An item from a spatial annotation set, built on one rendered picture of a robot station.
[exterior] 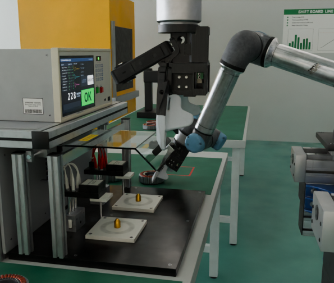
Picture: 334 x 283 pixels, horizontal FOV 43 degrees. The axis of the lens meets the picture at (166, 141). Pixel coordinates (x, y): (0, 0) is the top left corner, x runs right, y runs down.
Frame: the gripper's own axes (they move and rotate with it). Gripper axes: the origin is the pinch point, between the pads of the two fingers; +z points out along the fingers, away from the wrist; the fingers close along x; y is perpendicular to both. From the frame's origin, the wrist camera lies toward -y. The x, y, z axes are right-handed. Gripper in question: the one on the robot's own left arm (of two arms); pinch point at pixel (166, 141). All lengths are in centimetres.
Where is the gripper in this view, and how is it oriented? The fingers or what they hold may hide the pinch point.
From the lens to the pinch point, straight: 76.2
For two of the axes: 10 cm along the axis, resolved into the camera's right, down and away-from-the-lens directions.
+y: 9.8, 0.4, -1.7
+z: 0.0, 9.8, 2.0
